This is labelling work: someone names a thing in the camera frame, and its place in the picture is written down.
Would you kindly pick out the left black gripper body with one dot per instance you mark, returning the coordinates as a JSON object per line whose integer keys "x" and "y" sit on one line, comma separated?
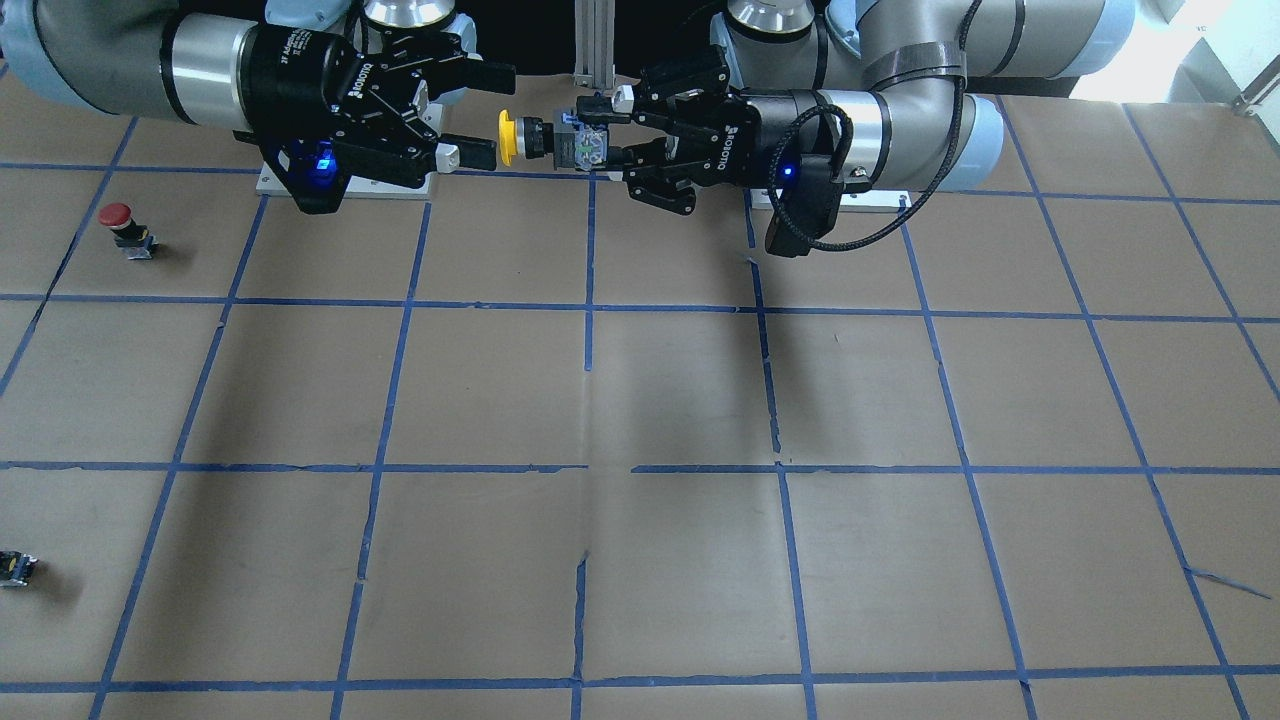
{"x": 766, "y": 128}

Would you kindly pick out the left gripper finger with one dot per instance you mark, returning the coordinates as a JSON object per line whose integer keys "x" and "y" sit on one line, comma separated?
{"x": 623, "y": 105}
{"x": 624, "y": 159}

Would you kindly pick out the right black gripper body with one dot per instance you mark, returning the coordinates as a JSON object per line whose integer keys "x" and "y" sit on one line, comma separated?
{"x": 298, "y": 75}

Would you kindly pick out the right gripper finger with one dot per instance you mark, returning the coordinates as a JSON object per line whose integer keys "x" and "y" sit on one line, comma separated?
{"x": 451, "y": 76}
{"x": 455, "y": 152}

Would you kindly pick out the yellow push button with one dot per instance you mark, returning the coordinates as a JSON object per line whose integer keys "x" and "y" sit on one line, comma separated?
{"x": 570, "y": 143}

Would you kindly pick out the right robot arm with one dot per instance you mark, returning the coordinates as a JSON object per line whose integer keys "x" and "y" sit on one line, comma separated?
{"x": 180, "y": 60}

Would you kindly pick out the red push button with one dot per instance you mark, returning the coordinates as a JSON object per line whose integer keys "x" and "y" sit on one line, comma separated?
{"x": 133, "y": 239}

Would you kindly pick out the aluminium frame post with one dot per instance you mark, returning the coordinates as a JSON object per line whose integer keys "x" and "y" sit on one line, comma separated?
{"x": 593, "y": 30}

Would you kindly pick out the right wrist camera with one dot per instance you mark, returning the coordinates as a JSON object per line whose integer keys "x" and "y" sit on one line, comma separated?
{"x": 809, "y": 201}

